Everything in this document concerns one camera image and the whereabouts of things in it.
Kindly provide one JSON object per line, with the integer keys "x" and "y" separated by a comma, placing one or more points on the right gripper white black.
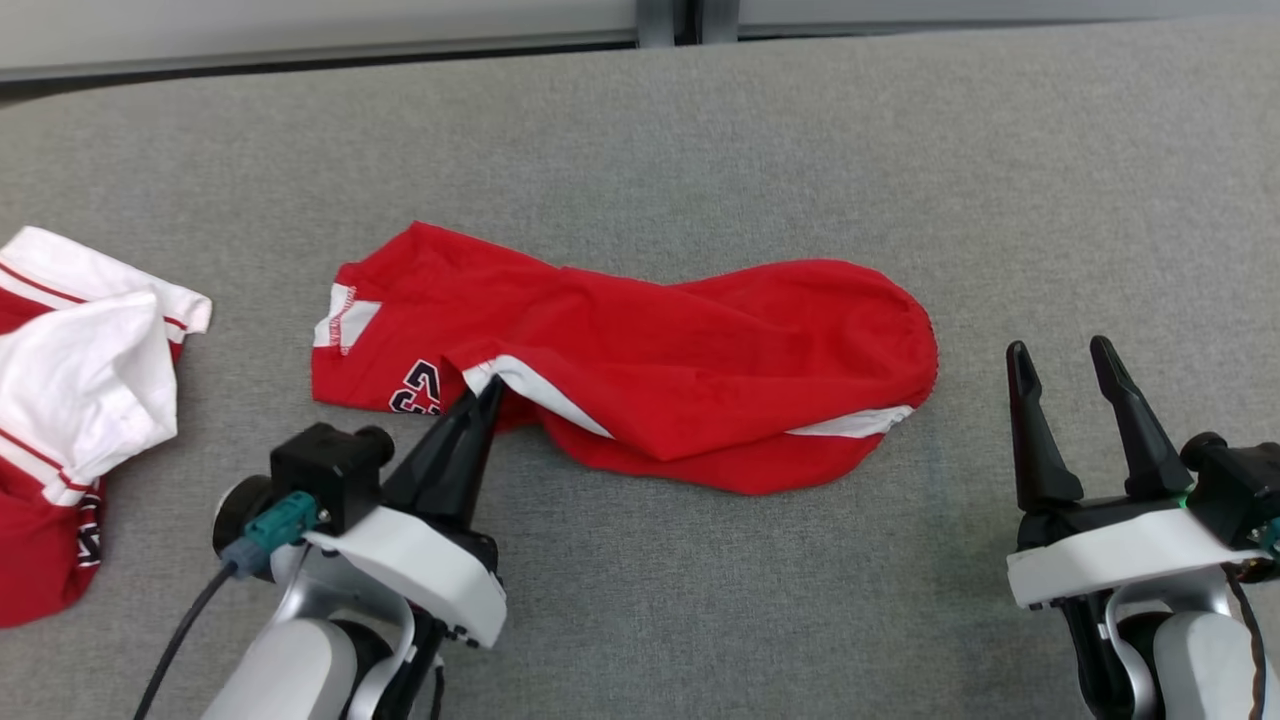
{"x": 1120, "y": 565}

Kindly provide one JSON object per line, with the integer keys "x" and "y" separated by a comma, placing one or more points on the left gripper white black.
{"x": 420, "y": 575}

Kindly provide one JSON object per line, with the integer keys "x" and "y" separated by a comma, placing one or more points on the red shorts white trim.
{"x": 680, "y": 370}

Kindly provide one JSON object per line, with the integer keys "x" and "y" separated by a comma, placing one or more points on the red white basketball jersey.
{"x": 80, "y": 390}

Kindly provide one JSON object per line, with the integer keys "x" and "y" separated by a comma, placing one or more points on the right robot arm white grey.
{"x": 1200, "y": 660}

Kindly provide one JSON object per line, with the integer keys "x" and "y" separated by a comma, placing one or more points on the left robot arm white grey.
{"x": 290, "y": 670}

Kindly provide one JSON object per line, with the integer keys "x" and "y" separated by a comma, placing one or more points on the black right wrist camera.
{"x": 1240, "y": 485}

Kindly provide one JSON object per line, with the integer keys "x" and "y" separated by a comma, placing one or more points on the teal plug left wrist camera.
{"x": 275, "y": 525}

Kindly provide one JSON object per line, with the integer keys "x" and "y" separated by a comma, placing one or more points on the teal plug wrist camera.
{"x": 1273, "y": 537}
{"x": 275, "y": 525}

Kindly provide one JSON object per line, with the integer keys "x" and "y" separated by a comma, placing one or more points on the teal plug right wrist camera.
{"x": 1273, "y": 537}

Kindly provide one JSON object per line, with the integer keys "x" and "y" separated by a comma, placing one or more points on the grey rounded post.
{"x": 655, "y": 20}
{"x": 718, "y": 18}

